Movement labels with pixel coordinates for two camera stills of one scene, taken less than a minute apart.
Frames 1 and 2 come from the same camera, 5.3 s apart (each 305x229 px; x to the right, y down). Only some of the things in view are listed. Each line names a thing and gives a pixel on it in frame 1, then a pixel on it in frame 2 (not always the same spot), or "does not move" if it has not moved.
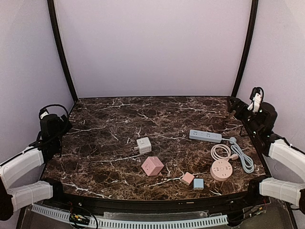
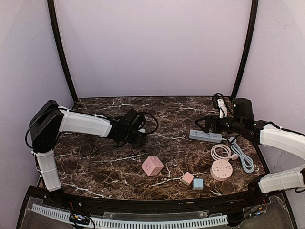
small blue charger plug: (198, 184) does not move
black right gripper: (238, 108) → (211, 123)
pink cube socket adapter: (152, 165) does not move
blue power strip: (204, 136) does not move
